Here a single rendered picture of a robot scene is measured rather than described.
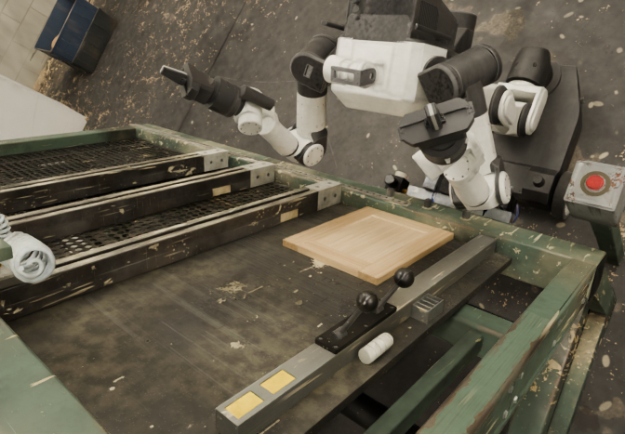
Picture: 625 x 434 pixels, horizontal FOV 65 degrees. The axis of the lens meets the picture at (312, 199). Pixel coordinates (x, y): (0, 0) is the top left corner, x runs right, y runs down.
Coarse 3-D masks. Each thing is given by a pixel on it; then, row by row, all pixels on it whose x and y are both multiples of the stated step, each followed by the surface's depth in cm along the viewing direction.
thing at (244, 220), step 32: (288, 192) 156; (320, 192) 161; (192, 224) 128; (224, 224) 132; (256, 224) 141; (96, 256) 107; (128, 256) 112; (160, 256) 118; (0, 288) 92; (32, 288) 97; (64, 288) 102; (96, 288) 107
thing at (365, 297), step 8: (360, 296) 81; (368, 296) 80; (376, 296) 81; (360, 304) 81; (368, 304) 80; (376, 304) 81; (360, 312) 83; (368, 312) 81; (352, 320) 84; (344, 328) 86; (336, 336) 87
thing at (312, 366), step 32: (448, 256) 124; (480, 256) 130; (416, 288) 108; (384, 320) 95; (320, 352) 84; (352, 352) 88; (256, 384) 76; (288, 384) 77; (320, 384) 82; (224, 416) 70; (256, 416) 71
